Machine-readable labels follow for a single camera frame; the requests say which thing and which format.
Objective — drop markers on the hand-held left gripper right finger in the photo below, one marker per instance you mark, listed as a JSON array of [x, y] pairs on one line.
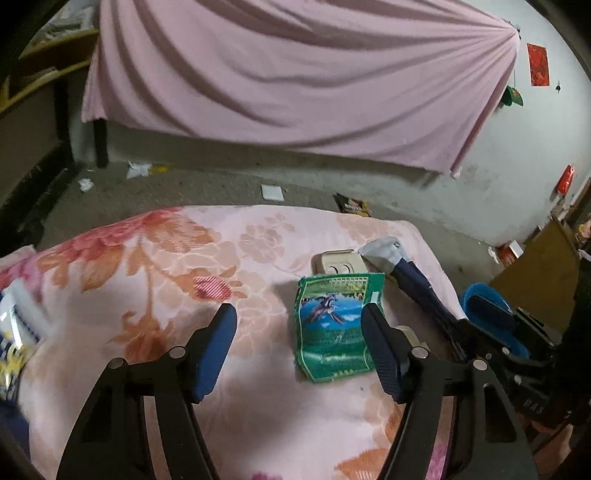
[[383, 355]]

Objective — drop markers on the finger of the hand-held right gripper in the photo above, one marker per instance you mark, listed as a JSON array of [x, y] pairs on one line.
[[491, 309]]

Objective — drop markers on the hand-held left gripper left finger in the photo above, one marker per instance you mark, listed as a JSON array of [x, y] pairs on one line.
[[214, 355]]

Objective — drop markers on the green printed snack packet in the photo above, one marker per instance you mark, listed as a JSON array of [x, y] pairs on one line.
[[330, 323]]

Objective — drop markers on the blue cardboard box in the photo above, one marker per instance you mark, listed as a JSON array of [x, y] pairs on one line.
[[14, 360]]

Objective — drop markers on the person's right hand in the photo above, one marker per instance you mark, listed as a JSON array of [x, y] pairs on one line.
[[554, 438]]

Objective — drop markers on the blue plastic basin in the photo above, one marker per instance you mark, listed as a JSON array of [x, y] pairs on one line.
[[519, 344]]

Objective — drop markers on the red and white small box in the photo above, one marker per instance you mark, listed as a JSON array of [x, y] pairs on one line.
[[510, 253]]

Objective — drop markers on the wooden cabinet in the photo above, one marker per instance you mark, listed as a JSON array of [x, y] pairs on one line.
[[540, 272]]

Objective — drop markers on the pink floral blanket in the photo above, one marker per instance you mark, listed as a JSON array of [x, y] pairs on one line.
[[161, 277]]

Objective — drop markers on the beige power socket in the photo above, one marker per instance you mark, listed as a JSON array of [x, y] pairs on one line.
[[334, 262]]

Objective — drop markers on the red hanging packet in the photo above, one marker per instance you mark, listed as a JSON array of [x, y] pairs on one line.
[[565, 180]]

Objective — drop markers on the dark printed floor wrapper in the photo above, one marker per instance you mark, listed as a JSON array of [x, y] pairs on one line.
[[353, 205]]

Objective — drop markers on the white square paper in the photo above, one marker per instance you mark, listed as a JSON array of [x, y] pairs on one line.
[[271, 192]]

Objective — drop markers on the crumpled white paper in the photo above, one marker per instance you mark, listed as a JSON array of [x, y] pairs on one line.
[[86, 184], [137, 170]]

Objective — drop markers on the green hanging cap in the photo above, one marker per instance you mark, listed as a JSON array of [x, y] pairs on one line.
[[513, 96]]

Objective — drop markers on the black metal leg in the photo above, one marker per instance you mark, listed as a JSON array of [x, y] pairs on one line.
[[100, 143]]

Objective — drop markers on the wooden shelf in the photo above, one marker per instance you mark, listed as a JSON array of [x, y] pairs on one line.
[[51, 64]]

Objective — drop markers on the pile of papers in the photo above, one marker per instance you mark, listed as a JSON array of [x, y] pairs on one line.
[[64, 18]]

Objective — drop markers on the pink hanging wall sheet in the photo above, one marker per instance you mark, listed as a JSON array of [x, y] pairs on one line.
[[286, 78]]

